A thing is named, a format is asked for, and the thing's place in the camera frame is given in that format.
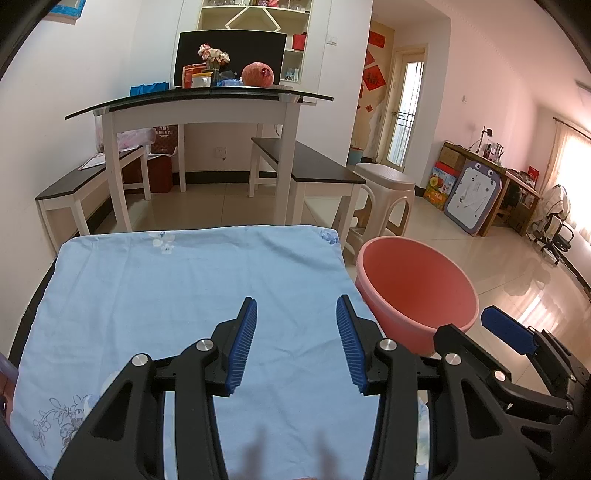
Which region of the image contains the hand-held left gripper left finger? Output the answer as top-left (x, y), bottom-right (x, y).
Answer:
top-left (53, 296), bottom-right (258, 480)

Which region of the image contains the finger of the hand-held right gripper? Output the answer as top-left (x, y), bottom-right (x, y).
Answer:
top-left (434, 324), bottom-right (575, 415)
top-left (480, 307), bottom-right (591, 398)

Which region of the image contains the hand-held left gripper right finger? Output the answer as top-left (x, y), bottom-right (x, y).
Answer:
top-left (335, 295), bottom-right (541, 480)

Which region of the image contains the pink plastic basin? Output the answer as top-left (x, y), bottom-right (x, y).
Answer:
top-left (355, 236), bottom-right (479, 356)

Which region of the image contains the blue floral cloth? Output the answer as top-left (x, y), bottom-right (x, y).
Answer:
top-left (9, 224), bottom-right (430, 480)

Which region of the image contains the black office chair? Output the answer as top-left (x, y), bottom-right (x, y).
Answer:
top-left (529, 185), bottom-right (575, 264)

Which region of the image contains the grey children's drawing board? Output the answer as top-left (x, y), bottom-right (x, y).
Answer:
top-left (444, 159), bottom-right (504, 237)

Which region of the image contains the wooden desk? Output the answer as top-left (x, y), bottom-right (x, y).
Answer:
top-left (441, 141), bottom-right (543, 236)

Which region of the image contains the printed fruit carton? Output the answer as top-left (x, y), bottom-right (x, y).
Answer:
top-left (424, 166), bottom-right (462, 210)

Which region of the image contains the beige plastic stool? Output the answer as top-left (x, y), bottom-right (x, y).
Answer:
top-left (344, 162), bottom-right (417, 259)

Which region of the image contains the white curtain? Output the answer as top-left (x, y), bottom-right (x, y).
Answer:
top-left (551, 117), bottom-right (591, 241)

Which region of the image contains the red cardboard box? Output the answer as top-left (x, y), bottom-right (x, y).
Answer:
top-left (122, 154), bottom-right (175, 193)

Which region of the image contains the dark-top white bench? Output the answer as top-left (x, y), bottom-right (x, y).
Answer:
top-left (35, 145), bottom-right (152, 252)
top-left (248, 137), bottom-right (367, 232)

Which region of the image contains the brown paper gift bag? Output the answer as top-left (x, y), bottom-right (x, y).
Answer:
top-left (154, 124), bottom-right (180, 155)

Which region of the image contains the pale plastic bag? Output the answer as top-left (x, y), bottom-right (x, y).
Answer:
top-left (117, 128), bottom-right (158, 151)

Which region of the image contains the paper sheet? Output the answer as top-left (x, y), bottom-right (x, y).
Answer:
top-left (78, 148), bottom-right (144, 171)

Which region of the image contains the glass-top white dining table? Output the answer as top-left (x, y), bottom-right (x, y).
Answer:
top-left (65, 85), bottom-right (334, 234)

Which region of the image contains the balcony door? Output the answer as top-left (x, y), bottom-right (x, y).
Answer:
top-left (376, 44), bottom-right (428, 169)

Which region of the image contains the red diamond paper decoration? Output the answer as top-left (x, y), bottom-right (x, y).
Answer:
top-left (362, 65), bottom-right (385, 93)

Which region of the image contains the red pomegranate ornament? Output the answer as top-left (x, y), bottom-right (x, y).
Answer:
top-left (241, 61), bottom-right (274, 87)

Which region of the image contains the folded blue cloth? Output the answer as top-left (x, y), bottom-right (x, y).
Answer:
top-left (129, 82), bottom-right (169, 97)

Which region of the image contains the red tin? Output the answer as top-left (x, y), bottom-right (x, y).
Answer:
top-left (181, 63), bottom-right (208, 88)

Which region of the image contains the black flat screen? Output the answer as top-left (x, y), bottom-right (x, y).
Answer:
top-left (174, 30), bottom-right (287, 88)

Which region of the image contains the white shelf cabinet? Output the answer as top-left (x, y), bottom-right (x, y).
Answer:
top-left (196, 0), bottom-right (311, 86)

